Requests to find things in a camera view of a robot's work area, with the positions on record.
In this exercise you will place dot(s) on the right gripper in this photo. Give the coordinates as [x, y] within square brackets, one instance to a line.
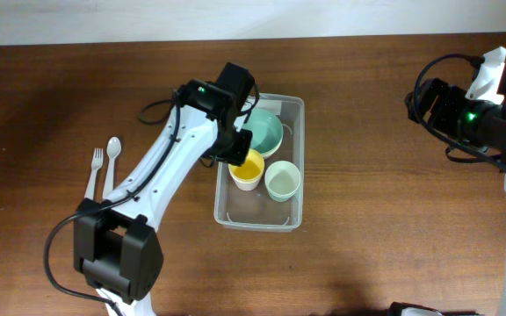
[450, 97]

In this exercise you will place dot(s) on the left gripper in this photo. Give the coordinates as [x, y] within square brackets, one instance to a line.
[238, 156]

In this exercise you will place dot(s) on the cream plastic cup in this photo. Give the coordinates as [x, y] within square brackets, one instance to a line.
[282, 173]

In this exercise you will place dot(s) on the grey plastic spoon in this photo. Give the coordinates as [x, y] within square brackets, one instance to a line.
[113, 151]

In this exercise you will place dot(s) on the teal plastic cup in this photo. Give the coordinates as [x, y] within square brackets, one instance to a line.
[282, 194]

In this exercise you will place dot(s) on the yellow plastic cup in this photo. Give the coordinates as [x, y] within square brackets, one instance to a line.
[252, 168]

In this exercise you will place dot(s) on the grey plastic fork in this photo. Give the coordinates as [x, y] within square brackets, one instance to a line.
[95, 165]

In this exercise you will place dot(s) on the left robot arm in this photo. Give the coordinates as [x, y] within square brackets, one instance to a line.
[115, 242]

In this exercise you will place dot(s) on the yellow plastic bowl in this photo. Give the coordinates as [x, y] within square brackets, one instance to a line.
[272, 151]

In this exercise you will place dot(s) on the pink plastic cup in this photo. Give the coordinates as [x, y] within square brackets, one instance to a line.
[246, 184]

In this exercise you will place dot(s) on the teal plastic bowl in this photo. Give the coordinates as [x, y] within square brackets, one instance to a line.
[266, 128]

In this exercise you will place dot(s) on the clear plastic storage container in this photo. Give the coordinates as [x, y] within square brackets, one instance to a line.
[255, 210]

